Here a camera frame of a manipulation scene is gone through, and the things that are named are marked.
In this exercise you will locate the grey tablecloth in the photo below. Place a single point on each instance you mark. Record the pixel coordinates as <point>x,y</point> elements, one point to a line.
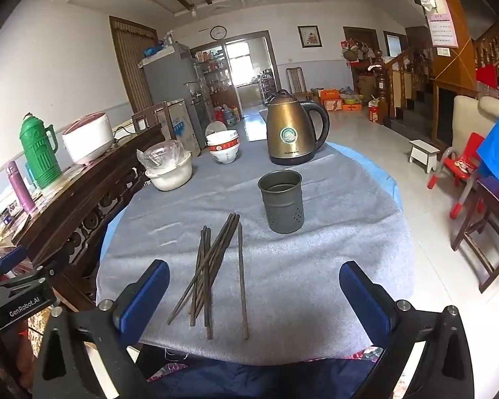
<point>295,266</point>

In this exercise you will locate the shelf with bottles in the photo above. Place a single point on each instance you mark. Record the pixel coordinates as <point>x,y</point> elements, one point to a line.
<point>216,79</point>

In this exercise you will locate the purple drink bottle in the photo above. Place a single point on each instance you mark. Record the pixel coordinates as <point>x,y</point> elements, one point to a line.
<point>20,187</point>

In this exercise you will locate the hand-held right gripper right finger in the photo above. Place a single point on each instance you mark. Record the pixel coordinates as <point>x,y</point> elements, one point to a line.
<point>364,295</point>

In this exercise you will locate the green thermos jug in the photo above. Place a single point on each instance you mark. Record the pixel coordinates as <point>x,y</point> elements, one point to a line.
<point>39,153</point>

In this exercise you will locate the wooden staircase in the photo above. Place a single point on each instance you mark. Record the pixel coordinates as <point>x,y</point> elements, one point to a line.
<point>411,87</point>

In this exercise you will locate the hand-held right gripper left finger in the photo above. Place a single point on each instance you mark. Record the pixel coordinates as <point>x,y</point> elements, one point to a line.
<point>145,295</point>

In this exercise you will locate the framed wall picture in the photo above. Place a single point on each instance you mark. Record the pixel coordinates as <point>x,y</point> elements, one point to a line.
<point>310,36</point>

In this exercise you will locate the small white stool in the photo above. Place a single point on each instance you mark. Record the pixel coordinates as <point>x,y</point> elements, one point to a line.
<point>424,151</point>

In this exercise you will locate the pink wall calendar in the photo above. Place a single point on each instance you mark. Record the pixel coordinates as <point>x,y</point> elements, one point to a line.
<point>443,20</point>

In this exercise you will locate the blue table cover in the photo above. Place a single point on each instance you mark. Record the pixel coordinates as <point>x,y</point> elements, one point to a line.
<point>378,174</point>

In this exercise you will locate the slim wooden dining chair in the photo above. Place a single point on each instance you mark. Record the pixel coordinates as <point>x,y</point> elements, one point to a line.
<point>297,83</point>

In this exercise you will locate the pile of dark chopsticks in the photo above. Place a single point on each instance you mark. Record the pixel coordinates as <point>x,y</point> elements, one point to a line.
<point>208,266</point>

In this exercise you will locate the round wall clock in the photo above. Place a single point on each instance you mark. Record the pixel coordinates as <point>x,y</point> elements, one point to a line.
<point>218,32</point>

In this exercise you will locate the white pink rice cooker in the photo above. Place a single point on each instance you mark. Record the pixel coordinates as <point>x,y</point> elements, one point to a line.
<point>87,137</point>

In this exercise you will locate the white plastic basin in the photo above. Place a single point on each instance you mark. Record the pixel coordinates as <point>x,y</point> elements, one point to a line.
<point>168,178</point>

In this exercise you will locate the red plastic chair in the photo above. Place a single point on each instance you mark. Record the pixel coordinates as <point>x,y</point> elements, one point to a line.
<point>461,166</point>

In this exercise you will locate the brown door curtain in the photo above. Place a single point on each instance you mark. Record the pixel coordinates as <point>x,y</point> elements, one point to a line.
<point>131,62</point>

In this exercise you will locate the person's dark blue clothing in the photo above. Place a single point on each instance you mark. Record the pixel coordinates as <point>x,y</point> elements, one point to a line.
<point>266,382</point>

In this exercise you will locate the gold electric kettle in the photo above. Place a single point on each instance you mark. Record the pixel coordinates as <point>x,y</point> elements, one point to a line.
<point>291,133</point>

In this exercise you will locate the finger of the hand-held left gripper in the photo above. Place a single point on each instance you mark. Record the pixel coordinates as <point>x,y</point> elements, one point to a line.
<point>41,272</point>
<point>8,259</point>

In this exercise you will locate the orange cardboard boxes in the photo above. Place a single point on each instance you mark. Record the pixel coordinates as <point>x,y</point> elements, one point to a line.
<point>337,99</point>

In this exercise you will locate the dark carved wooden sideboard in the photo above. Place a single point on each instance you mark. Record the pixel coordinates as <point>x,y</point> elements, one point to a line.
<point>91,199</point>

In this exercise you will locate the grey refrigerator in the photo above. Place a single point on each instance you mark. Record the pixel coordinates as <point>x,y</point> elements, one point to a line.
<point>170,75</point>

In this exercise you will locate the white red-banded bowl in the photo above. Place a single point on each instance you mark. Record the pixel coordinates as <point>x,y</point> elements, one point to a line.
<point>222,138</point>
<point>225,154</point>

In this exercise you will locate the cream armchair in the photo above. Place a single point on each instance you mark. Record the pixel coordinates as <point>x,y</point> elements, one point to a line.
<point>470,120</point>

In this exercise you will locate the white chest freezer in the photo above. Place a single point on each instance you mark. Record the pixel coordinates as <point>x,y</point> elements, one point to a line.
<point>179,124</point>

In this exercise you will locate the dark wooden chair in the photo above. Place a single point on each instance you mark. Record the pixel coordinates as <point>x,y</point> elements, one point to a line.
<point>495,203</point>

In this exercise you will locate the grey metal chopstick holder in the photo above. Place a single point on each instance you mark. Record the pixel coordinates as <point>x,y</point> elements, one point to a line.
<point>280,208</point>

